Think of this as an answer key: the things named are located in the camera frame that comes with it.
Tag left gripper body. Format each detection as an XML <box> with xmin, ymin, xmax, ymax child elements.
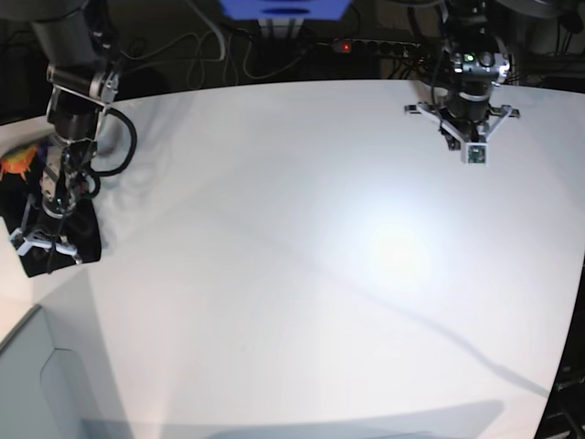
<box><xmin>404</xmin><ymin>102</ymin><xmax>521</xmax><ymax>149</ymax></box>

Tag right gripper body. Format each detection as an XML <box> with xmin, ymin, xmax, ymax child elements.
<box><xmin>8</xmin><ymin>228</ymin><xmax>82</xmax><ymax>264</ymax></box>

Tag black T-shirt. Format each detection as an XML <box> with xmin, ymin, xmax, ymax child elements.
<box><xmin>1</xmin><ymin>136</ymin><xmax>102</xmax><ymax>278</ymax></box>

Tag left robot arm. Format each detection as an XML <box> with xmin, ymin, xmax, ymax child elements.
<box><xmin>404</xmin><ymin>1</ymin><xmax>521</xmax><ymax>164</ymax></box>

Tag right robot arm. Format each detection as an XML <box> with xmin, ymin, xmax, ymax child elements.
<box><xmin>1</xmin><ymin>1</ymin><xmax>137</xmax><ymax>273</ymax></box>

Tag black power strip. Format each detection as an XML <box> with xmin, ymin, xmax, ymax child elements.
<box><xmin>332</xmin><ymin>38</ymin><xmax>428</xmax><ymax>59</ymax></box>

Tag blue box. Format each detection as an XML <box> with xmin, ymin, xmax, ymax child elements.
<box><xmin>219</xmin><ymin>0</ymin><xmax>350</xmax><ymax>20</ymax></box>

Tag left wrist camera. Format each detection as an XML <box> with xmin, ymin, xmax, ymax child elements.
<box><xmin>462</xmin><ymin>142</ymin><xmax>488</xmax><ymax>166</ymax></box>

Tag grey cable loops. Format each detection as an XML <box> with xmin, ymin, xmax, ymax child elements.
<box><xmin>118</xmin><ymin>17</ymin><xmax>307</xmax><ymax>88</ymax></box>

